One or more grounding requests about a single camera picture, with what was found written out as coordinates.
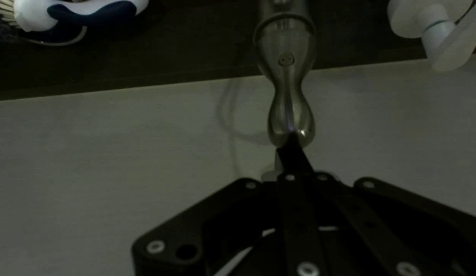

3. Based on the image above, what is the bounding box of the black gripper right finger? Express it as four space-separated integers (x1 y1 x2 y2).
319 173 476 276

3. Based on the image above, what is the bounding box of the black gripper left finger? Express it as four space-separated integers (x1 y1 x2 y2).
132 137 321 276

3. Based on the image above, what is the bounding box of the brushed steel faucet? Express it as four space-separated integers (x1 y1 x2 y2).
252 0 316 147

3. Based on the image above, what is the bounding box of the dish brush blue white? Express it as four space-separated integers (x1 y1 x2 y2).
0 0 150 45

